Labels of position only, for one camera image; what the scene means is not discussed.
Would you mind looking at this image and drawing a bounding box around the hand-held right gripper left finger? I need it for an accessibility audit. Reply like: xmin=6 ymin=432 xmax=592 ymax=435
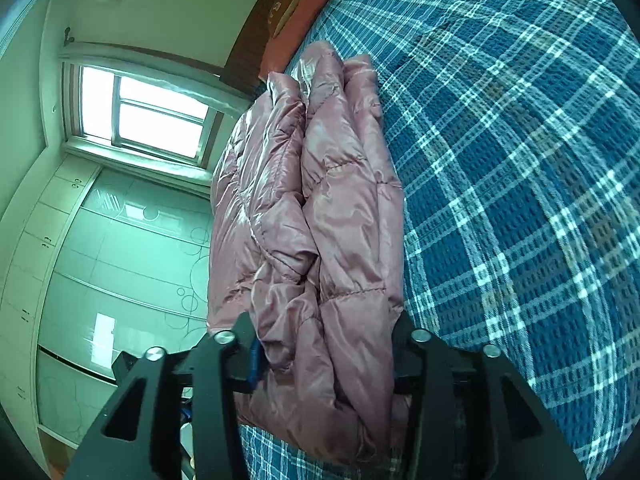
xmin=62 ymin=312 xmax=261 ymax=480

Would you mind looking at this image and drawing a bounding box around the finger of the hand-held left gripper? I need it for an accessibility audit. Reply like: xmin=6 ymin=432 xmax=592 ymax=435
xmin=111 ymin=351 xmax=138 ymax=385

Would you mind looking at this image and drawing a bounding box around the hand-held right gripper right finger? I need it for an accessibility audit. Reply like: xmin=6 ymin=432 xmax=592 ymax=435
xmin=392 ymin=312 xmax=586 ymax=480

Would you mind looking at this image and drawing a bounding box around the pink puffer jacket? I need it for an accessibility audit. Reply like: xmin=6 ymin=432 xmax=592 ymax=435
xmin=207 ymin=40 xmax=416 ymax=471

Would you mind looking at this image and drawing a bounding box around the white wardrobe with circle pattern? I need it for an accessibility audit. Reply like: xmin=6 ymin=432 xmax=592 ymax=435
xmin=0 ymin=152 xmax=221 ymax=480

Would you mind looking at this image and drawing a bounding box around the blue plaid bed sheet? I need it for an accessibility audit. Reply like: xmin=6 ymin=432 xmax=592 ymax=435
xmin=237 ymin=0 xmax=640 ymax=480

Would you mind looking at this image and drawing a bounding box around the large bright window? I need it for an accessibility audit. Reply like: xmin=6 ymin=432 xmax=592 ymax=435
xmin=60 ymin=57 xmax=226 ymax=168

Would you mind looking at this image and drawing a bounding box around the dark wooden headboard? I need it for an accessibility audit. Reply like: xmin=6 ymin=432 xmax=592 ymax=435
xmin=220 ymin=0 xmax=326 ymax=106

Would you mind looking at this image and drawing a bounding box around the patterned brown pillow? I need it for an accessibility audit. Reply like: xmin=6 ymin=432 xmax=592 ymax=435
xmin=265 ymin=0 xmax=306 ymax=38

